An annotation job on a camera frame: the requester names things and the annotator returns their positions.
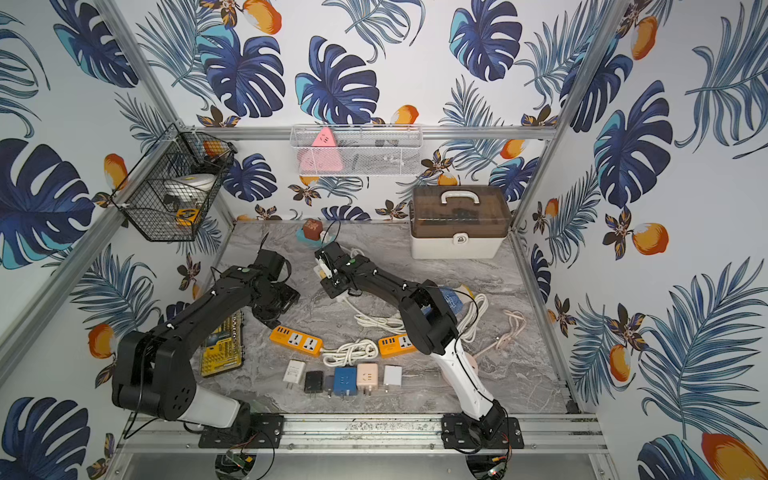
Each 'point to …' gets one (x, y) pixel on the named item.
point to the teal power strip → (300, 235)
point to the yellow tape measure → (187, 216)
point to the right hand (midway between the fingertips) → (334, 282)
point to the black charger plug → (313, 382)
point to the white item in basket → (191, 185)
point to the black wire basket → (167, 194)
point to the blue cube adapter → (345, 381)
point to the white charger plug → (293, 372)
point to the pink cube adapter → (367, 377)
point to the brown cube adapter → (312, 229)
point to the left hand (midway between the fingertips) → (292, 303)
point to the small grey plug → (329, 385)
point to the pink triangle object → (323, 156)
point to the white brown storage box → (458, 222)
